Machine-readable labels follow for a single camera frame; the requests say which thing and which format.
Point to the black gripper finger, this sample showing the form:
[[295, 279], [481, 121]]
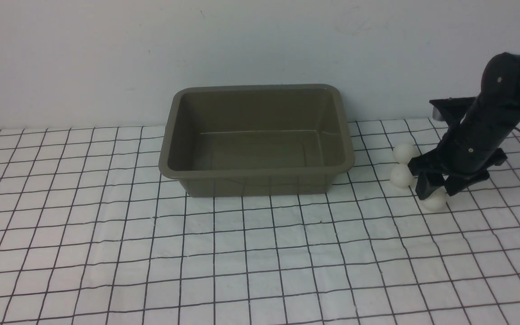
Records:
[[427, 184]]

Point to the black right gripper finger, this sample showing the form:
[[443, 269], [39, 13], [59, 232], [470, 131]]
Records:
[[454, 184]]

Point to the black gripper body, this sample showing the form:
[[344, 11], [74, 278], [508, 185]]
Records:
[[467, 146]]

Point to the white table-tennis ball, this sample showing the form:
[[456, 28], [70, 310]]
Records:
[[436, 201], [400, 176], [405, 152]]

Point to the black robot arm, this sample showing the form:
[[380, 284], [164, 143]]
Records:
[[500, 83]]

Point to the olive green plastic bin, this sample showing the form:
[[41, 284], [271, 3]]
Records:
[[254, 141]]

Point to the white black-grid tablecloth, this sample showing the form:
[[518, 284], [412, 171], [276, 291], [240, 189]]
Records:
[[92, 234]]

